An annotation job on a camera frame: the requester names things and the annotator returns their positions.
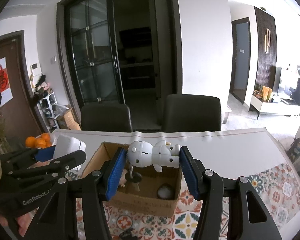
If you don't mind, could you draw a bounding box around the white square charger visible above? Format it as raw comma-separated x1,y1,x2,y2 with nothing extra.
53,135,86,171

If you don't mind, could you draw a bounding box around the white robot figurine keychain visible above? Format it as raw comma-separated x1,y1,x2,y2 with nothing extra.
126,140,180,181

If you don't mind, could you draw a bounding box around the white basket of oranges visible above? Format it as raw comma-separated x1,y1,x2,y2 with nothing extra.
25,133,52,148

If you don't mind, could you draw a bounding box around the white shoe rack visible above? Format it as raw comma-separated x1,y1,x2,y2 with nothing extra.
39,92,59,133

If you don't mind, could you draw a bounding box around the patterned tile tablecloth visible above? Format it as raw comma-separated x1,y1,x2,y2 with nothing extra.
65,162,300,240

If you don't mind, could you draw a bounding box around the black rectangular device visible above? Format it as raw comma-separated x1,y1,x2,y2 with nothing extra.
119,228,139,240

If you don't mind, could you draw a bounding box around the left dark dining chair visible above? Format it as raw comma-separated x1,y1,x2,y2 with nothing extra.
81,102,133,132

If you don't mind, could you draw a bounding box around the dark dining chair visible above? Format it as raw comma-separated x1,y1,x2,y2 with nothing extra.
81,102,133,132
161,94,222,133

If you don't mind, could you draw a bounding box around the brown cardboard box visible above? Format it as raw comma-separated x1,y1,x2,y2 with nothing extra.
82,142,181,217

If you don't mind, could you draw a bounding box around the silver ball speaker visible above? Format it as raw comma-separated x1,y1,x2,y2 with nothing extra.
157,183,175,200

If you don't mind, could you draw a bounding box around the white tv cabinet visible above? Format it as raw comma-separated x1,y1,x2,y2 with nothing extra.
248,95,300,119

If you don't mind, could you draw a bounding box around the right dark dining chair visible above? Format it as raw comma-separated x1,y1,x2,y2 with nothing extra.
161,94,222,133

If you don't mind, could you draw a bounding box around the glass sliding door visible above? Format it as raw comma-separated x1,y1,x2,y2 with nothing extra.
65,0,125,107

